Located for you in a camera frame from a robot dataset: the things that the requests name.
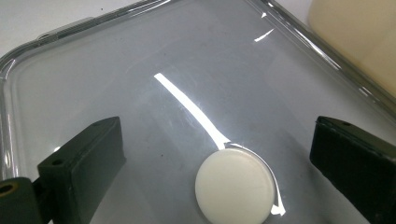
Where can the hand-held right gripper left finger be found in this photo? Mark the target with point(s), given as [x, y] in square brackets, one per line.
[81, 174]

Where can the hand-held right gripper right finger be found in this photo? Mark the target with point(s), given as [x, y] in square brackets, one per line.
[355, 161]

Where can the cream compartment organizer box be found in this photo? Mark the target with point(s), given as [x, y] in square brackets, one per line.
[358, 37]

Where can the white round disc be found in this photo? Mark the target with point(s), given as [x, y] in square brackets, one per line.
[233, 186]

